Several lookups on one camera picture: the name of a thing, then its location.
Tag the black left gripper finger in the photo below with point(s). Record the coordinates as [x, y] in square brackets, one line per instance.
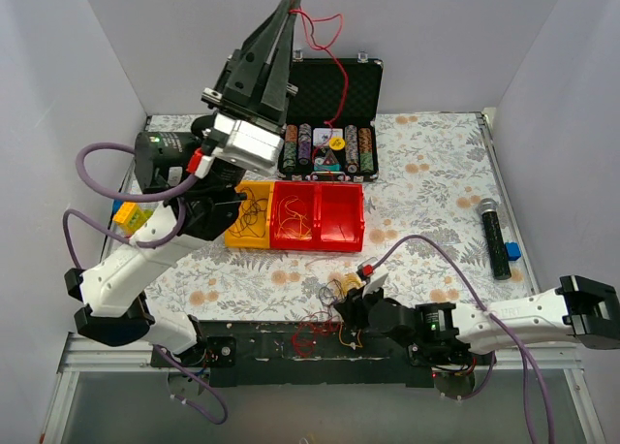
[250, 65]
[273, 104]

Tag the black handheld microphone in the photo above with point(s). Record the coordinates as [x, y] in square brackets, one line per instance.
[498, 254]

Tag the black poker chip case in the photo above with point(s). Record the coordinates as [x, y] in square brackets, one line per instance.
[330, 131]

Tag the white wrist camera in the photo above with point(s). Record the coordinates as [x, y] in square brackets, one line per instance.
[236, 142]
[372, 276]

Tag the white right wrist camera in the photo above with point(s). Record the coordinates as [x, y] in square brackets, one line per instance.
[372, 276]

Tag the yellow plastic bin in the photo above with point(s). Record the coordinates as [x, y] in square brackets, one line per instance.
[252, 227]

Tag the blue toy brick right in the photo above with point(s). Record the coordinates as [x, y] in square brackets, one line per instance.
[513, 251]

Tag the red plastic bin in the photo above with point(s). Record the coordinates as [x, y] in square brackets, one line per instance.
[293, 216]
[340, 217]

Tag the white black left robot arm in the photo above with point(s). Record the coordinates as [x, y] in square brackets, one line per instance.
[192, 179]

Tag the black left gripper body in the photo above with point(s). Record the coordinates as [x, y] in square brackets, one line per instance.
[247, 103]

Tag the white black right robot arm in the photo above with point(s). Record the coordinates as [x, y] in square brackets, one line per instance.
[580, 310]

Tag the blue toy brick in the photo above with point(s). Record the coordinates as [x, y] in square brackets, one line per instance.
[116, 205]
[513, 251]

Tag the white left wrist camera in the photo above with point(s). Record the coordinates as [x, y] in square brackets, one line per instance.
[236, 142]

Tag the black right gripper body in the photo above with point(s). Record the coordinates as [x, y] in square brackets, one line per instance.
[355, 306]

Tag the floral table mat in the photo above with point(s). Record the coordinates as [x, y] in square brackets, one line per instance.
[420, 216]

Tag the blue toy brick left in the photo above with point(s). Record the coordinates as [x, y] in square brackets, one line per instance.
[116, 205]

